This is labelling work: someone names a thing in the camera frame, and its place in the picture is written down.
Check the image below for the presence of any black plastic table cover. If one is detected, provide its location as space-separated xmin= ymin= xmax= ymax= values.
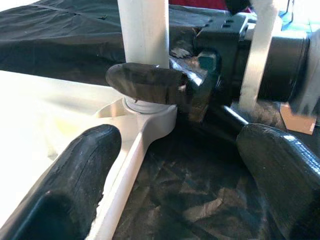
xmin=0 ymin=0 xmax=320 ymax=240

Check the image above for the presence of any white plastic table leg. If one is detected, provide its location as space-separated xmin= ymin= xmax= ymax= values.
xmin=117 ymin=0 xmax=179 ymax=115

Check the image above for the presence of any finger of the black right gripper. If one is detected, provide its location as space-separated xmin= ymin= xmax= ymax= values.
xmin=169 ymin=48 xmax=224 ymax=121
xmin=105 ymin=62 xmax=194 ymax=105

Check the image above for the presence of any orange edged cardboard box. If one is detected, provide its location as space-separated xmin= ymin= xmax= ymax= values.
xmin=279 ymin=103 xmax=317 ymax=136

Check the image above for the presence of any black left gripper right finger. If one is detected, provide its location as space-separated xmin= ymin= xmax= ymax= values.
xmin=236 ymin=123 xmax=320 ymax=240

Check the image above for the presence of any dark red cloth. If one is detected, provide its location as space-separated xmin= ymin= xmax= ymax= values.
xmin=169 ymin=0 xmax=253 ymax=12

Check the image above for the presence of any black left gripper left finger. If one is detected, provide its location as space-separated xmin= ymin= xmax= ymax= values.
xmin=0 ymin=124 xmax=123 ymax=240

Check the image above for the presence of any white plastic table top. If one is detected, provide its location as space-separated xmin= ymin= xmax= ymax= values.
xmin=0 ymin=69 xmax=179 ymax=240

